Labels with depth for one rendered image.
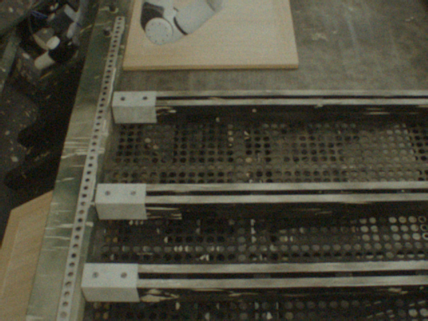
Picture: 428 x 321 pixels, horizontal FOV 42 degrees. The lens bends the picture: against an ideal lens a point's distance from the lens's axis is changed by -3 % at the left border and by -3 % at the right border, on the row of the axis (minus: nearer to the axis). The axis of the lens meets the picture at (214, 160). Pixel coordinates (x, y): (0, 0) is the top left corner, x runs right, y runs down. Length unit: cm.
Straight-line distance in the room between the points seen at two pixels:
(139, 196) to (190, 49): 66
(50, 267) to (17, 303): 49
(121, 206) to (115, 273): 20
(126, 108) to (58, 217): 40
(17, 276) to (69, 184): 51
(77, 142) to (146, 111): 22
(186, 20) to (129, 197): 52
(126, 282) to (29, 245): 72
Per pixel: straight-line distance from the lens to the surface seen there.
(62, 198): 151
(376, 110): 172
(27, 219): 207
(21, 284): 190
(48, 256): 141
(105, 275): 133
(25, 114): 284
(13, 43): 272
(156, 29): 163
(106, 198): 145
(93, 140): 161
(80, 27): 210
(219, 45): 194
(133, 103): 167
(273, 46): 194
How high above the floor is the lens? 181
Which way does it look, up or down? 25 degrees down
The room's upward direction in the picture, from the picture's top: 67 degrees clockwise
